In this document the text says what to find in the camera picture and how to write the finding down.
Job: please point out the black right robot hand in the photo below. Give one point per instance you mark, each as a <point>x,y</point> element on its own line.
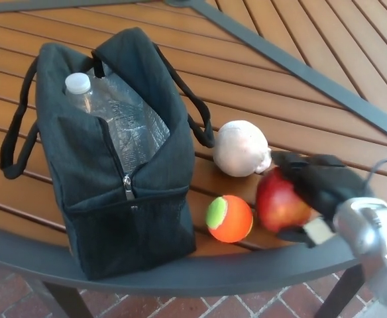
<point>326,185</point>

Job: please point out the red apple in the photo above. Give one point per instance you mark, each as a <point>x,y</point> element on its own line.
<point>279,202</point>

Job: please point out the clear plastic water bottle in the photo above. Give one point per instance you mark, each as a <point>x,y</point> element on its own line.
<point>77,84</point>

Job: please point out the cream round soft toy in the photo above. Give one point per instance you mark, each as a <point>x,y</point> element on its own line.
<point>240,149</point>

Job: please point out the orange and green tennis ball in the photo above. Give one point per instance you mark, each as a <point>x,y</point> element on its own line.
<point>235,222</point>

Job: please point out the dark grey insulated lunch bag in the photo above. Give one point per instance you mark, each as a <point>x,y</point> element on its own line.
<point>74,149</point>

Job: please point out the dark metal table leg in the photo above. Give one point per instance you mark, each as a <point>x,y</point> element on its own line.
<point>342,295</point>
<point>67,303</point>

